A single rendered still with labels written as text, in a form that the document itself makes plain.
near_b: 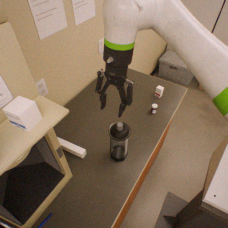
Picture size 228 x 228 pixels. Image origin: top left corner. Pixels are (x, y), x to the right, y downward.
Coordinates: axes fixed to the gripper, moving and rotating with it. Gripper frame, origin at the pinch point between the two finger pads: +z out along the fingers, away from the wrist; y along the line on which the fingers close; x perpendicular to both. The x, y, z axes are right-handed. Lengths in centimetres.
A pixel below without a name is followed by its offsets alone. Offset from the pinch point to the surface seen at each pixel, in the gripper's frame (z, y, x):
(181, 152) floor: 124, 51, 98
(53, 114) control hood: -14.6, -4.9, -25.4
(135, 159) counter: 39.0, 14.3, 7.4
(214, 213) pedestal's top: 37, 58, 0
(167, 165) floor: 127, 41, 74
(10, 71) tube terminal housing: -24.5, -14.7, -26.7
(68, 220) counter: 43, 0, -34
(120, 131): 15.9, 4.1, 2.8
